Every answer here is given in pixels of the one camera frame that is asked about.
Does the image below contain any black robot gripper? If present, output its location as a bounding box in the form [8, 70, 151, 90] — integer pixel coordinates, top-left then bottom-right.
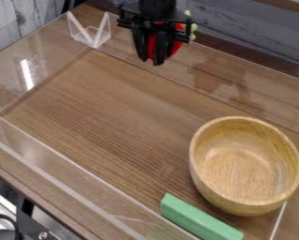
[117, 0, 186, 66]

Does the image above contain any wooden bowl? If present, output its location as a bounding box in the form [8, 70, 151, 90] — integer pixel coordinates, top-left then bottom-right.
[190, 116, 299, 217]

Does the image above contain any green rectangular block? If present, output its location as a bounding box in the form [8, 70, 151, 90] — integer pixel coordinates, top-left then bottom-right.
[161, 193, 245, 240]

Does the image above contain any clear acrylic corner bracket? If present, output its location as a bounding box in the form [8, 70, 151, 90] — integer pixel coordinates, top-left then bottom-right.
[67, 12, 111, 49]

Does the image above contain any black metal table frame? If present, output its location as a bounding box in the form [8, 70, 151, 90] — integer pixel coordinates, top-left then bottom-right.
[16, 197, 60, 240]

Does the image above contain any black cable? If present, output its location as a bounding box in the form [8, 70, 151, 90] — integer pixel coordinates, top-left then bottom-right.
[0, 213, 30, 240]

